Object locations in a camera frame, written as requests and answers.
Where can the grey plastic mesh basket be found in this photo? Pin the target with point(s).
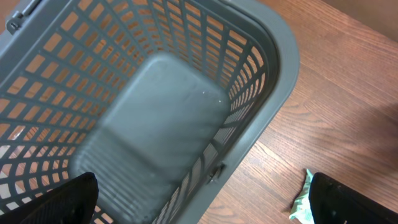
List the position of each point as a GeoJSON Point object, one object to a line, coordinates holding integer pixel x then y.
{"type": "Point", "coordinates": [160, 99]}

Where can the mint green wipes packet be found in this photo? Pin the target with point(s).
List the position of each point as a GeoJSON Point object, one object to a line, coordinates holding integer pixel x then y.
{"type": "Point", "coordinates": [301, 209]}

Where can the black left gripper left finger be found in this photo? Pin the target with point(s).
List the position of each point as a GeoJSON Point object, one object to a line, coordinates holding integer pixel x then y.
{"type": "Point", "coordinates": [72, 202]}

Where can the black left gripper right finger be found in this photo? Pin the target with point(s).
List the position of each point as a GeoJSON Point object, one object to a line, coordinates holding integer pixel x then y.
{"type": "Point", "coordinates": [332, 202]}

